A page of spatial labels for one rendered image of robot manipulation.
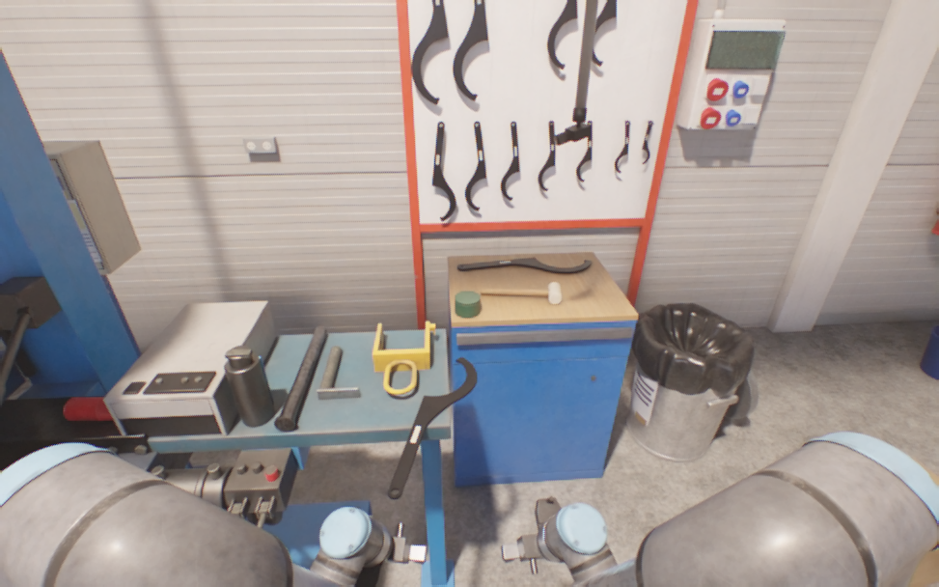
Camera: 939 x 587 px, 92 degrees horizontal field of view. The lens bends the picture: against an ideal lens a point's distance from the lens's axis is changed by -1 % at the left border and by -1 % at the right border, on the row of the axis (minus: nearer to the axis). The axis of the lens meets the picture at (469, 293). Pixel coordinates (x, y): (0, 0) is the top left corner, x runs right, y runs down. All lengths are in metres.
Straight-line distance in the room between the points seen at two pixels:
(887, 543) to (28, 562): 0.67
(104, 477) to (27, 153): 1.06
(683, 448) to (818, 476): 2.10
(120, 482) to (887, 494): 0.65
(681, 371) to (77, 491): 2.06
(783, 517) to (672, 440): 2.09
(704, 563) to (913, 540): 0.17
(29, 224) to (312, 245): 1.76
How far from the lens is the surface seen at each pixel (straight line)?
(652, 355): 2.26
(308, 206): 2.86
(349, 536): 0.99
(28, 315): 1.39
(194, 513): 0.48
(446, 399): 1.20
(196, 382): 1.22
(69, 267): 1.52
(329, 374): 1.29
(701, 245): 3.35
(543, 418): 2.09
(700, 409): 2.41
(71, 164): 1.87
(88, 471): 0.54
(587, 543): 0.99
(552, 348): 1.84
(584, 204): 2.87
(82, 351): 1.56
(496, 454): 2.21
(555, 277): 2.05
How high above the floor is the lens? 1.89
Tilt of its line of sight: 30 degrees down
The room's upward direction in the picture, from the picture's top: straight up
